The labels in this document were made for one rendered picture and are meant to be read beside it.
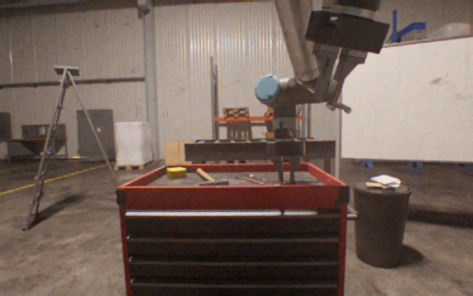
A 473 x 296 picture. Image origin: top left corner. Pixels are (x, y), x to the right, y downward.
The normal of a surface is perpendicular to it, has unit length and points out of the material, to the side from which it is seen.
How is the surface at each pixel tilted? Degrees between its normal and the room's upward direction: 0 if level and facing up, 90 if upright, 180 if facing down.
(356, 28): 114
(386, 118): 90
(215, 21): 90
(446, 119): 90
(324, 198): 90
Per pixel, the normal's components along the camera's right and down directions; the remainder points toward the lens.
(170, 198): -0.04, 0.08
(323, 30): 0.11, 0.47
